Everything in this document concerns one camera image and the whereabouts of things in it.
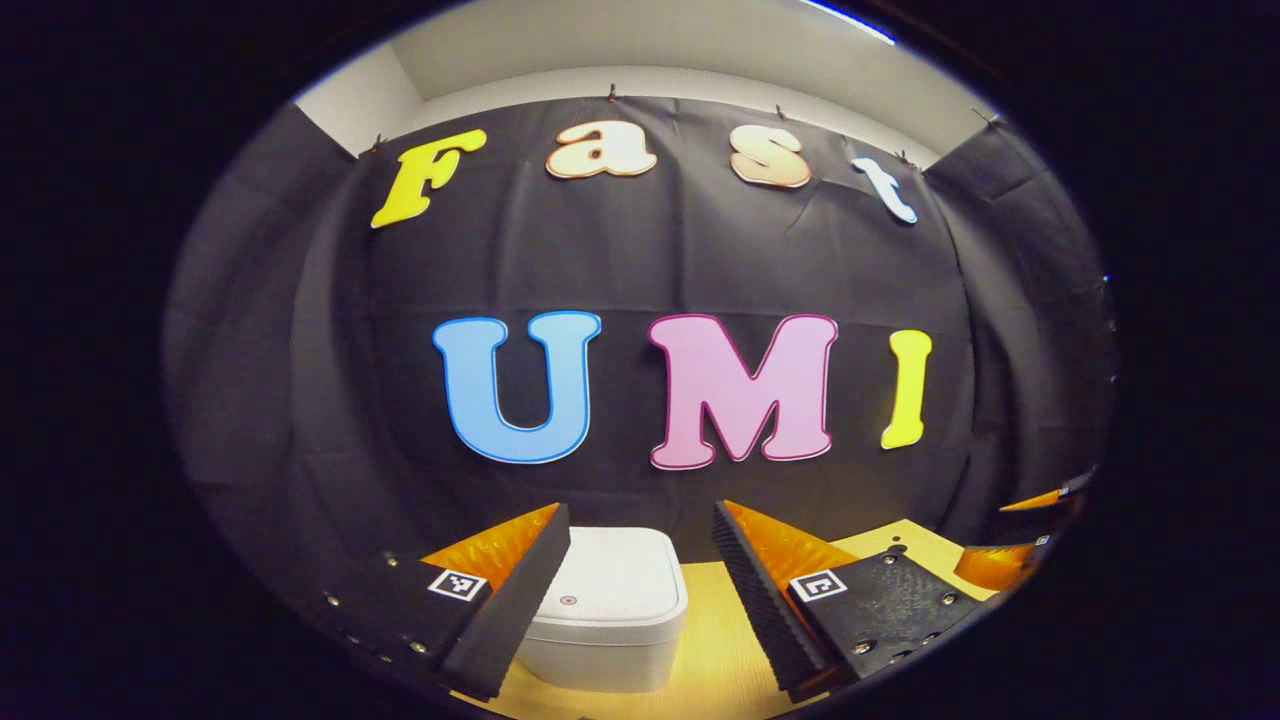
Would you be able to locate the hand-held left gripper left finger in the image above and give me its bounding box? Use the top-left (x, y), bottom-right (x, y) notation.
top-left (320, 502), bottom-right (571, 703)

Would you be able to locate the wooden desktop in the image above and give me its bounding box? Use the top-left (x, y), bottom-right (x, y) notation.
top-left (450, 518), bottom-right (1001, 720)

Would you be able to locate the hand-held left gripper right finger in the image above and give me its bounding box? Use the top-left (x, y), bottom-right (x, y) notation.
top-left (712, 500), bottom-right (986, 704)

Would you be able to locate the white desktop garbage bin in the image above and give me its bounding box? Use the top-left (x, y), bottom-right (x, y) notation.
top-left (515, 527), bottom-right (689, 694)

